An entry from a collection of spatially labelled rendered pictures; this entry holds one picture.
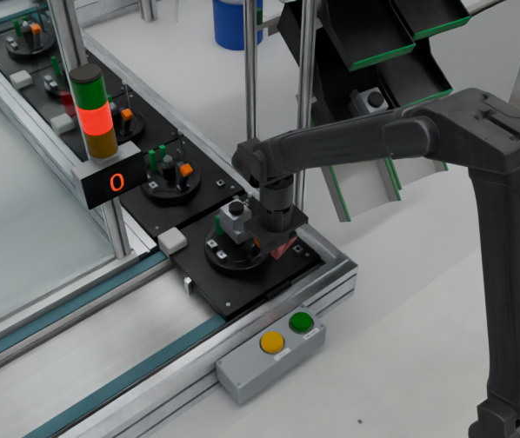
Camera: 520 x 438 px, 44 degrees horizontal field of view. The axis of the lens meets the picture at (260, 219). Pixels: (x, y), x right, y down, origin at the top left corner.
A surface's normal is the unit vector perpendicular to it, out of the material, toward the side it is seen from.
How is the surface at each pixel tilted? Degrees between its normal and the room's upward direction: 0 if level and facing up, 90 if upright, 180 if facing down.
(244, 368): 0
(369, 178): 45
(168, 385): 0
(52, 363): 0
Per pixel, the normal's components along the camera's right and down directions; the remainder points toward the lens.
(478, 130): 0.01, -0.75
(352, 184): 0.33, -0.04
